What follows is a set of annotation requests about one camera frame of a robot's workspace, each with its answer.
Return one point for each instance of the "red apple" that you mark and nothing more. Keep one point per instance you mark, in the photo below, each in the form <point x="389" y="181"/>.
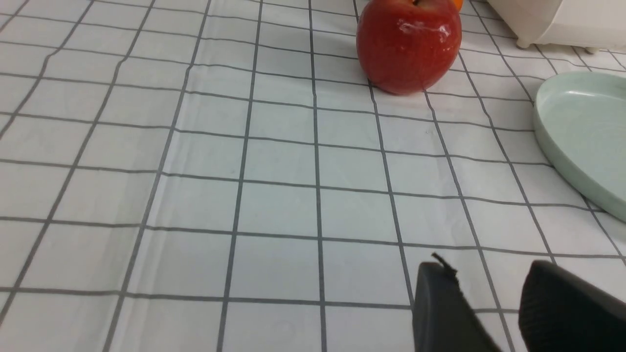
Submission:
<point x="406" y="46"/>

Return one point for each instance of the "cream white toaster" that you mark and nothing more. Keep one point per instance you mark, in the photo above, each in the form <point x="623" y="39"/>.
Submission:
<point x="590" y="24"/>

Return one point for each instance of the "pale green plate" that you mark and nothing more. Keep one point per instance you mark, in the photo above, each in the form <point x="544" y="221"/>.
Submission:
<point x="580" y="126"/>

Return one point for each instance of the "orange persimmon with green leaf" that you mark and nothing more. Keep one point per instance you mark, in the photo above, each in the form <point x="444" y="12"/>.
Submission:
<point x="458" y="4"/>

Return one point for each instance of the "white grid tablecloth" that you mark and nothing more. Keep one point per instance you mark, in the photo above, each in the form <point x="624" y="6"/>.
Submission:
<point x="220" y="176"/>

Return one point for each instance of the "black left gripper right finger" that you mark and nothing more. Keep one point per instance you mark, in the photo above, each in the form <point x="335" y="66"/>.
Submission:
<point x="560" y="312"/>

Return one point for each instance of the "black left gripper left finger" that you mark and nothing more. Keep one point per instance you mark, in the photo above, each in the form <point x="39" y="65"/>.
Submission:
<point x="443" y="320"/>

